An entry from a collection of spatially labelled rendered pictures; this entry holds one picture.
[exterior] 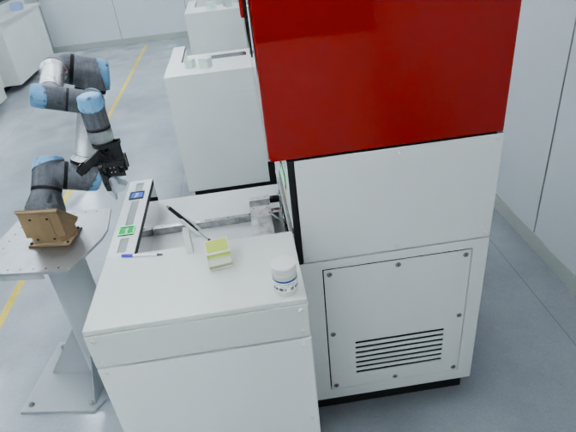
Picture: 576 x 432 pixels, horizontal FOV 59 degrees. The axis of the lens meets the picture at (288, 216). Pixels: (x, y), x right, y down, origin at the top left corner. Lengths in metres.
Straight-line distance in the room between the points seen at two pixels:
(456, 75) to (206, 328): 1.03
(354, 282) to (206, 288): 0.60
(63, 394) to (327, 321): 1.37
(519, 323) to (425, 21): 1.75
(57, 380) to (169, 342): 1.40
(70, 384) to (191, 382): 1.25
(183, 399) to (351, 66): 1.11
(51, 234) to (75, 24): 8.01
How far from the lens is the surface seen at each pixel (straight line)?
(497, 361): 2.63
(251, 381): 1.63
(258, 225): 1.90
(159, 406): 1.71
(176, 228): 2.06
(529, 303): 2.97
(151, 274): 1.63
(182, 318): 1.44
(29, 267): 2.16
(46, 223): 2.17
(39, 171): 2.21
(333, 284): 1.85
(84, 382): 2.77
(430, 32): 1.54
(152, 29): 9.78
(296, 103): 1.50
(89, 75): 2.12
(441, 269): 1.95
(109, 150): 1.73
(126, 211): 2.02
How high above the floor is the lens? 1.90
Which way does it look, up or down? 32 degrees down
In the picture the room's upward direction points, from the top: 6 degrees counter-clockwise
